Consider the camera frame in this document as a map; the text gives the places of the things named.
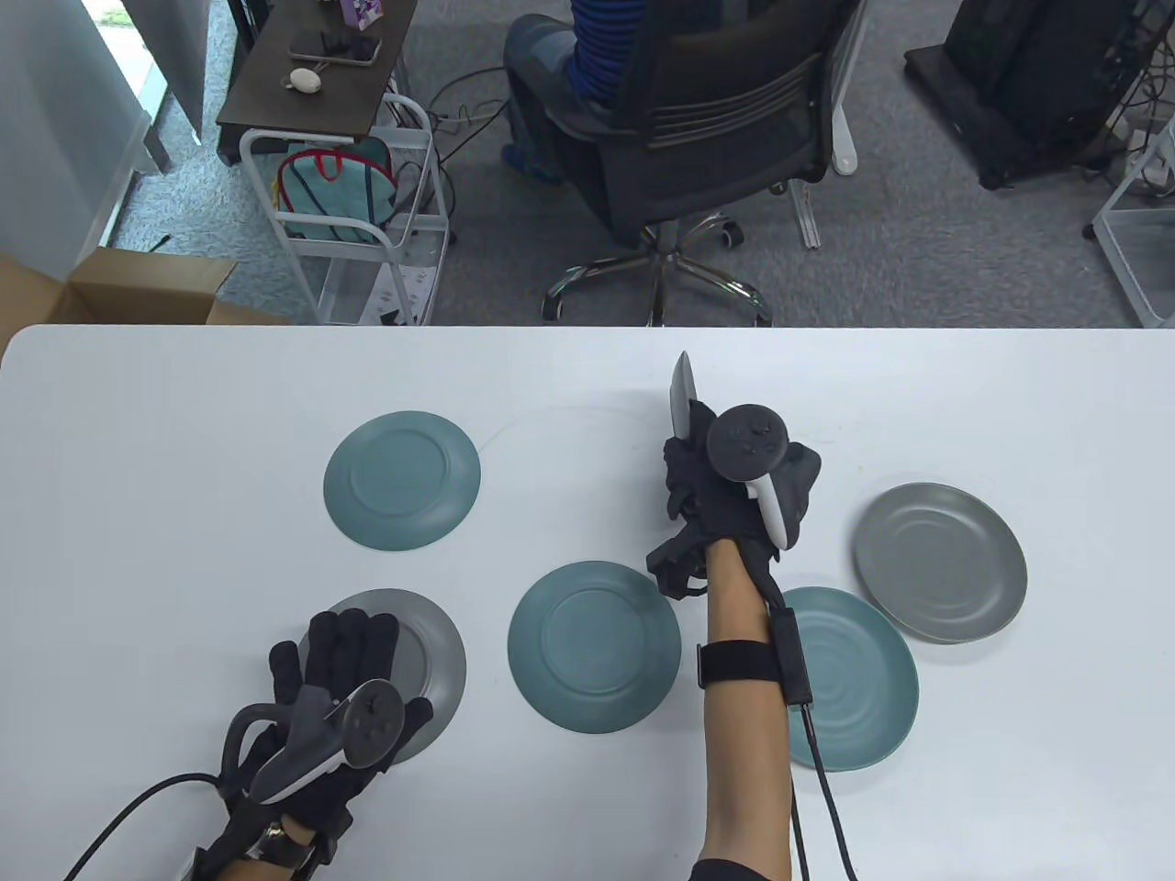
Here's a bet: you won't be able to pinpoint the person's left hand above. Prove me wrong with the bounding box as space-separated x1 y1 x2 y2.
223 611 434 842

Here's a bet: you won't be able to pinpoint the person's right hand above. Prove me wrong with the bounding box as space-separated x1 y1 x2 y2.
661 400 781 563

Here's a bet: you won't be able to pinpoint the black white controller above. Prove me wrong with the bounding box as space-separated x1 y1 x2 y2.
705 404 824 552
220 679 406 807

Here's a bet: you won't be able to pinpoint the grey rippled plate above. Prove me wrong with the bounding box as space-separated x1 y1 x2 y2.
668 351 706 443

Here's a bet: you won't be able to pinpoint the teal plate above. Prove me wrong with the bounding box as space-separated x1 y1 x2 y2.
780 586 920 772
507 561 683 734
323 410 482 552

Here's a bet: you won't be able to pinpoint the person's right forearm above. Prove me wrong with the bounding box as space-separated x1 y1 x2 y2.
693 541 800 881

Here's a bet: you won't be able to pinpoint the person's left forearm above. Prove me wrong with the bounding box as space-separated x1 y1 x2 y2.
188 812 354 881

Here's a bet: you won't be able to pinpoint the black right forearm sensor band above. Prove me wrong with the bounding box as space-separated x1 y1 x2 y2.
696 608 815 709

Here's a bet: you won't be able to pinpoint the white metal cart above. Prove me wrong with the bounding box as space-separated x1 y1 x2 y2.
239 92 455 327

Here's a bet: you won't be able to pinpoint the white desk leg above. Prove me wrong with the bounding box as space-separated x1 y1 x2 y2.
788 0 871 251

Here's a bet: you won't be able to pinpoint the black office chair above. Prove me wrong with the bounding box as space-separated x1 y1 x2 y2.
540 0 868 329

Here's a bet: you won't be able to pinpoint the cardboard box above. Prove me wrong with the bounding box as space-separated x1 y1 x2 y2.
0 246 295 363

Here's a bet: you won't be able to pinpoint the teal bag with red trim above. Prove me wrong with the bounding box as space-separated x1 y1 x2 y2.
275 138 397 244

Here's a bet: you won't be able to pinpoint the black equipment rack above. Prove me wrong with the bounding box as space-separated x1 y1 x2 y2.
904 0 1175 192

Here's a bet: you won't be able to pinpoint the dark wooden side table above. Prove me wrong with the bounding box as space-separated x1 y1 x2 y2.
217 0 419 166

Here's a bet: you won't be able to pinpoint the black smartphone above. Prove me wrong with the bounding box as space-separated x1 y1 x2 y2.
290 30 383 67

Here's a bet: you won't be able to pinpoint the grey partition panel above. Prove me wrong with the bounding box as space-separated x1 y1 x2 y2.
119 0 212 143

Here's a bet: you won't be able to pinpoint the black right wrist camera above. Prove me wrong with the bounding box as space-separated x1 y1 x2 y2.
646 535 715 602

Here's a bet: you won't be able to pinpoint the black left glove cable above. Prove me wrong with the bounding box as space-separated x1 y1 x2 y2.
64 774 226 881

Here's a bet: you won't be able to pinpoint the black glove cable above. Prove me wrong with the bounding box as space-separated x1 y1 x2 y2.
789 702 859 881
64 774 226 881

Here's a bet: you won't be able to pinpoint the black right glove cable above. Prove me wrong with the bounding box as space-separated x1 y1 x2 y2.
789 702 859 881

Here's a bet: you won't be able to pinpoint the black floor cables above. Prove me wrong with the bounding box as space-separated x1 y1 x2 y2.
427 69 510 184

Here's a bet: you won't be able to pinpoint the white wire basket cart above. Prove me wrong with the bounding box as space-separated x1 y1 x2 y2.
1083 119 1175 329

